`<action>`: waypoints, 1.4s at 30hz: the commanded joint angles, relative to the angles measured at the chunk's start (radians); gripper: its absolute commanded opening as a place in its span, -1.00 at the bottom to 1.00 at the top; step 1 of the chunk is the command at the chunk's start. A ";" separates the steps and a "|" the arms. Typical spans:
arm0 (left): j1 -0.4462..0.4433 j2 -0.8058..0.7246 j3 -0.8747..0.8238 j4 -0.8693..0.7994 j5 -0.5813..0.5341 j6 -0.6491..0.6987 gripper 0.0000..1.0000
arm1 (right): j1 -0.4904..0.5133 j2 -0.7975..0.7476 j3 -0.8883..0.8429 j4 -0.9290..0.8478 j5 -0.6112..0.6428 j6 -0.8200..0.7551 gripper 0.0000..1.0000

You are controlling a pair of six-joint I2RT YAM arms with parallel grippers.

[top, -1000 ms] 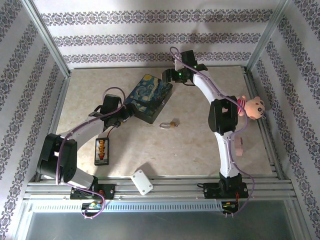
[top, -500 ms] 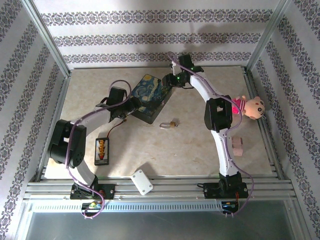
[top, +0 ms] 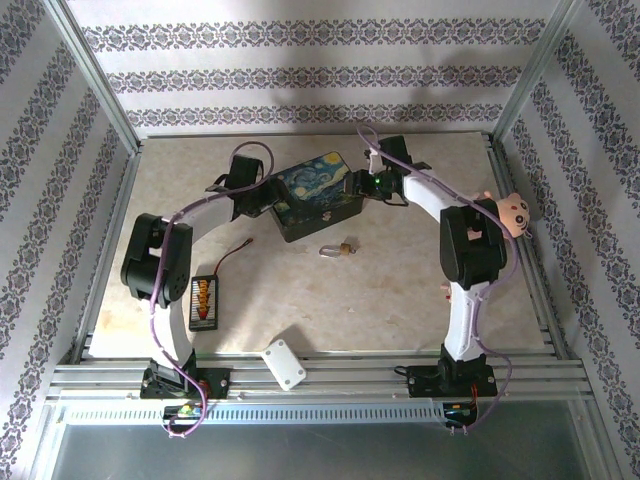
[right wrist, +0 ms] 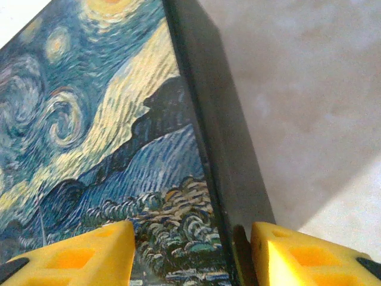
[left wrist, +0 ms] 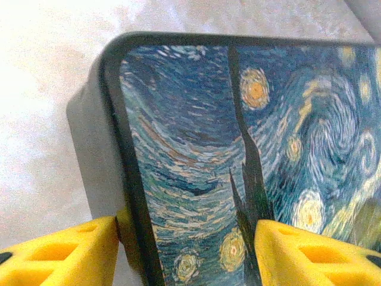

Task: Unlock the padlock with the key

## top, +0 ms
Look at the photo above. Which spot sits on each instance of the starry night print box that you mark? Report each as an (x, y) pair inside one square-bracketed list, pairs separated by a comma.
[(315, 195)]

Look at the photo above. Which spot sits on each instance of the small metal key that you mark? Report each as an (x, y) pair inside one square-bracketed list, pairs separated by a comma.
[(352, 249)]

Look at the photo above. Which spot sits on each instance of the brass padlock silver shackle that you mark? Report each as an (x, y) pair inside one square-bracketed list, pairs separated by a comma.
[(343, 249)]

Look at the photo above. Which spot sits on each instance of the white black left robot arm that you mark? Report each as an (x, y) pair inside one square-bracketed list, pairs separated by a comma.
[(170, 340)]

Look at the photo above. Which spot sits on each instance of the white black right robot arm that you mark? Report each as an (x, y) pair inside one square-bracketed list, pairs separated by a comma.
[(465, 325)]

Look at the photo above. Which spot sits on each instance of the pale pink plastic item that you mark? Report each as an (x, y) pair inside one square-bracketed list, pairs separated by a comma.
[(446, 292)]

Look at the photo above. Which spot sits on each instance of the black battery tester board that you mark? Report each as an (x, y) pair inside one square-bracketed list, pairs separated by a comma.
[(204, 305)]

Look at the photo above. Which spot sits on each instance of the pink plush doll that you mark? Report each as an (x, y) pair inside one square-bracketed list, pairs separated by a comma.
[(515, 215)]

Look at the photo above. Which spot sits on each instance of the white plastic box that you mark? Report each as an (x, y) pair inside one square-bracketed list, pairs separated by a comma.
[(283, 365)]

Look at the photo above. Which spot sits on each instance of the small controller board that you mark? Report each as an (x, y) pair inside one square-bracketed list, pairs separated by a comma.
[(184, 411), (460, 411)]

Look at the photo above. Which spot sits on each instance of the grey metal sheet panel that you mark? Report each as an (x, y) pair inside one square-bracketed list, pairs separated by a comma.
[(320, 455)]

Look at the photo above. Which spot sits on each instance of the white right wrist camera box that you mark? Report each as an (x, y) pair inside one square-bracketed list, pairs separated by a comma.
[(375, 157)]

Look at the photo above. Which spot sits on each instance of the aluminium extrusion frame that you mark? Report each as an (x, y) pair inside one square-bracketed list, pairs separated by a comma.
[(350, 372)]

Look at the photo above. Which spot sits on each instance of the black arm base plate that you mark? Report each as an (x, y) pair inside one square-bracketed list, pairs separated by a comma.
[(422, 382), (215, 385)]

